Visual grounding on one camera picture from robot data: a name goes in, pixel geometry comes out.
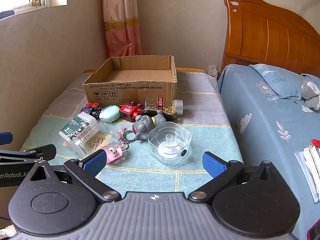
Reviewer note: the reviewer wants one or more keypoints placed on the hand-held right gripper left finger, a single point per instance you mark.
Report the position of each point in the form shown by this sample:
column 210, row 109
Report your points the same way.
column 93, row 162

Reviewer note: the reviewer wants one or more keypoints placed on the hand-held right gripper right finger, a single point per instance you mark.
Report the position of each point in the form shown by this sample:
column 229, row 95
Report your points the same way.
column 212, row 161

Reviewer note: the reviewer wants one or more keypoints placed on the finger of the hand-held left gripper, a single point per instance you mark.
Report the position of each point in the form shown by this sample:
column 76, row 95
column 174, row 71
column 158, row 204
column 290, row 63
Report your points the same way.
column 47, row 151
column 6, row 138

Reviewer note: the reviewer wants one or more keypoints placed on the clear printed plastic pouch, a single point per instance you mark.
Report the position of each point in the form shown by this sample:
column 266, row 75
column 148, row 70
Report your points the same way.
column 100, row 141

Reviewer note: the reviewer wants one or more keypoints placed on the white jar with green label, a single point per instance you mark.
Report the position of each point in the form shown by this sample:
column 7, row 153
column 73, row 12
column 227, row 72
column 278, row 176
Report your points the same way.
column 77, row 130

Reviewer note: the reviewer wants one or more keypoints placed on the clear plastic container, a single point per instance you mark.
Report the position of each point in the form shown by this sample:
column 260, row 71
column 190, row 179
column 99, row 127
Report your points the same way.
column 170, row 142

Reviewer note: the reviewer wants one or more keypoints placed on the mint green round case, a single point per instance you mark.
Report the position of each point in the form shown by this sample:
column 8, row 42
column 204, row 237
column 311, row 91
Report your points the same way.
column 109, row 113

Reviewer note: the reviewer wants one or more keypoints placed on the black toy train red wheels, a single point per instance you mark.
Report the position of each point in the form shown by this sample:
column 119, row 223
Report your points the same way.
column 90, row 110

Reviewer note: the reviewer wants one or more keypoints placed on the grey cartoon figure toy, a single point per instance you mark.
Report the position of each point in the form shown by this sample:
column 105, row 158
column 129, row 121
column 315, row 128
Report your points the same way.
column 143, row 127

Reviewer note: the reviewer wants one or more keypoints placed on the cardboard box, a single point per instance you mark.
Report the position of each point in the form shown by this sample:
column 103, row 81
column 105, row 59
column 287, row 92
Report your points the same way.
column 130, row 90

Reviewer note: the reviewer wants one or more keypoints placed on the blue floral bed sheet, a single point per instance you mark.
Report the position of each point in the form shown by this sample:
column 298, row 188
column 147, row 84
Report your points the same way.
column 260, row 135

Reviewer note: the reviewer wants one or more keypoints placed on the black ridged object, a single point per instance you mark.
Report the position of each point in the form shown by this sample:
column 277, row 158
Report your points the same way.
column 170, row 117

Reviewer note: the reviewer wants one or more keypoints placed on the checked grey and teal blanket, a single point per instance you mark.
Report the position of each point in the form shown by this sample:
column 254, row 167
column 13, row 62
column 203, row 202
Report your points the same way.
column 205, row 100

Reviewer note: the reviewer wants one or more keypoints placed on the clear bottle of yellow capsules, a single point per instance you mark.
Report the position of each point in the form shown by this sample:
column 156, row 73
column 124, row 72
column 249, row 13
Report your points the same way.
column 178, row 107

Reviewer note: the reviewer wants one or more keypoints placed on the wooden side table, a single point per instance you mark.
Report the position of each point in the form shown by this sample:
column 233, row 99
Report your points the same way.
column 192, row 70

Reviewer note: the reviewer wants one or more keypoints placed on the stack of papers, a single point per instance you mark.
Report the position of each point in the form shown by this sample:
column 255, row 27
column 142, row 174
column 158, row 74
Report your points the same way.
column 310, row 170

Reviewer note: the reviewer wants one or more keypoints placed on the blue floral pillow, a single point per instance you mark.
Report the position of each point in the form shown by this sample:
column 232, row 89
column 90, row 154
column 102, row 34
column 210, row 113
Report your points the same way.
column 280, row 82

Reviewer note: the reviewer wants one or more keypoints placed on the small red object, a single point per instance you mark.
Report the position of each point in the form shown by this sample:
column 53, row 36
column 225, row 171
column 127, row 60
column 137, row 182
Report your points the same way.
column 316, row 142

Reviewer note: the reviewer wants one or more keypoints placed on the grey plush toy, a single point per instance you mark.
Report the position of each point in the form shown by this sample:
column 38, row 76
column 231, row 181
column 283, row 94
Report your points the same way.
column 310, row 92

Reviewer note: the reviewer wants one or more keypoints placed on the dark red phone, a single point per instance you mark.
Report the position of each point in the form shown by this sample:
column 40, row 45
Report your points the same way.
column 314, row 230

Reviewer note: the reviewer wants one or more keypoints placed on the wooden bed headboard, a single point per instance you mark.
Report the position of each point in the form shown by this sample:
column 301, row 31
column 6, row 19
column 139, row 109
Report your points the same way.
column 265, row 35

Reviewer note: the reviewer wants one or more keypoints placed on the pink curtain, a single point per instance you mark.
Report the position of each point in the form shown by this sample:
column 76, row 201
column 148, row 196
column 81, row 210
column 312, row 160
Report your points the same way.
column 121, row 17

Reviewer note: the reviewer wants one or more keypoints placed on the white wall socket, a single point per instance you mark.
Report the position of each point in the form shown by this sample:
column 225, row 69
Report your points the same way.
column 212, row 70

